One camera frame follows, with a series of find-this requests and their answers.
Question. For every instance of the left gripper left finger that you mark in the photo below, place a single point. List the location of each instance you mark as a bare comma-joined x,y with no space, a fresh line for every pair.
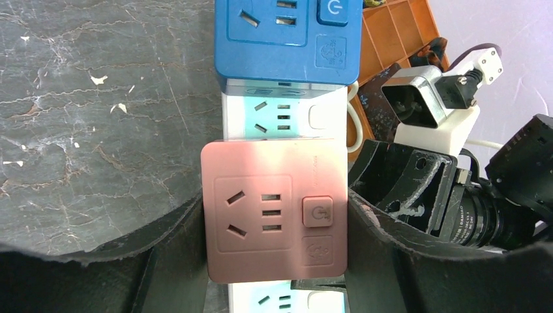
160,267

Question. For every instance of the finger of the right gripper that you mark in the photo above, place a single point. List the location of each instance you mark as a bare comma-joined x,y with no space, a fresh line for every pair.
320,284

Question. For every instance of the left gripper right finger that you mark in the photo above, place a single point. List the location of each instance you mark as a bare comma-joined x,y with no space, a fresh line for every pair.
393,267

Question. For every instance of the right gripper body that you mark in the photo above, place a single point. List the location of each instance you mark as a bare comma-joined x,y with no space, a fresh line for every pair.
426,191

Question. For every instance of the pink cube socket adapter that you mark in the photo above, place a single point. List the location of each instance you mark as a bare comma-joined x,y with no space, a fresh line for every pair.
275,209

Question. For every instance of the white long power strip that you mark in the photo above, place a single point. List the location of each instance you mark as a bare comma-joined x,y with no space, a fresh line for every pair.
273,111

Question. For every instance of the blue cube socket adapter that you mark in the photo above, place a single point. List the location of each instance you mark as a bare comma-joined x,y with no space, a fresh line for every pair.
314,41

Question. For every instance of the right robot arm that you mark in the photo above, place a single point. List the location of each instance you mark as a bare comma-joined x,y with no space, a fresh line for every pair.
532,146

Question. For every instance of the orange divided tray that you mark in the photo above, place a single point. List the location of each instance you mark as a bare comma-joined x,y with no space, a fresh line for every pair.
392,33

